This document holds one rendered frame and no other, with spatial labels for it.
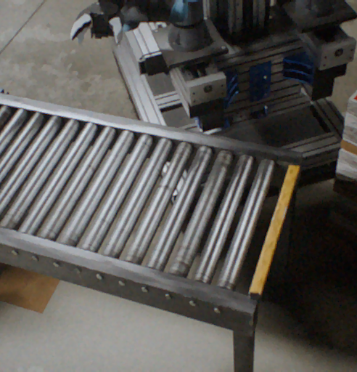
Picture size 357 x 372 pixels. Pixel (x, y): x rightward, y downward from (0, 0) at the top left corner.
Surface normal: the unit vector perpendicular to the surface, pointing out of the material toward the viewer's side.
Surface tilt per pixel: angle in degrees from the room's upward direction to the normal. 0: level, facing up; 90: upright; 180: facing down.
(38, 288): 0
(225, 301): 0
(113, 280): 90
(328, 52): 90
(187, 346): 0
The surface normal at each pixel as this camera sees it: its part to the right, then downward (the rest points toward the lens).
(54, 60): -0.09, -0.63
